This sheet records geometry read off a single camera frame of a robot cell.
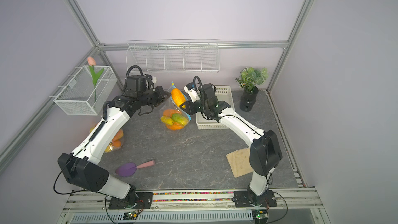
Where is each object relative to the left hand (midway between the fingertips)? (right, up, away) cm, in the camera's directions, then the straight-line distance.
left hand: (172, 94), depth 75 cm
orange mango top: (-6, -10, +20) cm, 23 cm away
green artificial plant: (+43, +11, +16) cm, 47 cm away
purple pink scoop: (-26, -40, +9) cm, 49 cm away
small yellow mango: (-6, -14, +16) cm, 22 cm away
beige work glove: (+36, -37, +11) cm, 52 cm away
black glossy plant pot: (+44, -2, +26) cm, 52 cm away
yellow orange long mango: (+3, -1, +2) cm, 4 cm away
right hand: (+4, -5, +5) cm, 8 cm away
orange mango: (-2, -18, +17) cm, 25 cm away
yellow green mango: (+2, -13, +11) cm, 17 cm away
